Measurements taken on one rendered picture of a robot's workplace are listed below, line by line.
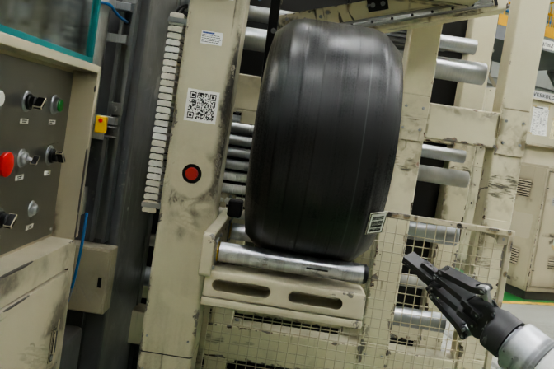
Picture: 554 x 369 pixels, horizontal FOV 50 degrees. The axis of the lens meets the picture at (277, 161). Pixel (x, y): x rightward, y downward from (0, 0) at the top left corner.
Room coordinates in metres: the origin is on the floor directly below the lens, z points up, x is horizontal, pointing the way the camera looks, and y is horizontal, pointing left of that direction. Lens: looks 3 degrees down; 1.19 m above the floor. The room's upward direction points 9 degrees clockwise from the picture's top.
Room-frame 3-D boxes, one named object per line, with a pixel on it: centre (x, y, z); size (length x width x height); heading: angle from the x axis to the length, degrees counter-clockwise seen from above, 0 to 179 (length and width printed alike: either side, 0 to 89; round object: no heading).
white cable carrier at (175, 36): (1.42, 0.28, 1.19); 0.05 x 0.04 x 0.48; 179
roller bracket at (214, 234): (1.46, 0.12, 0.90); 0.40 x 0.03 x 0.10; 179
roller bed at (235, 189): (1.85, 0.15, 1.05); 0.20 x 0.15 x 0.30; 89
